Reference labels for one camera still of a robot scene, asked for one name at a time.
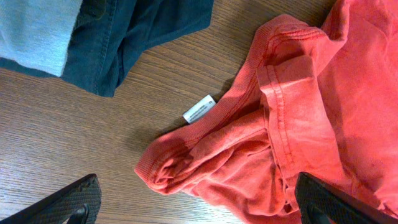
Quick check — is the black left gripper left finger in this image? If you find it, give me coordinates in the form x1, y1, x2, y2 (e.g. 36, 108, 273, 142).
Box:
1, 174, 101, 224

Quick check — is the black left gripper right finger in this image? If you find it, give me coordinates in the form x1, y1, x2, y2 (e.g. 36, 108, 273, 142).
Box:
295, 172, 397, 224

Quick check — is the orange Fram t-shirt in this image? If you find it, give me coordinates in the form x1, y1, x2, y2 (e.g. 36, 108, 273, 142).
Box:
135, 1, 397, 223

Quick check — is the dark navy folded garment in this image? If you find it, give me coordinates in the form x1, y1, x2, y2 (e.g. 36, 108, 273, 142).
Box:
1, 0, 213, 97

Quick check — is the light grey folded shirt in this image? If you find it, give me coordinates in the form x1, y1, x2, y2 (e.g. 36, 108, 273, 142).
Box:
1, 0, 82, 77

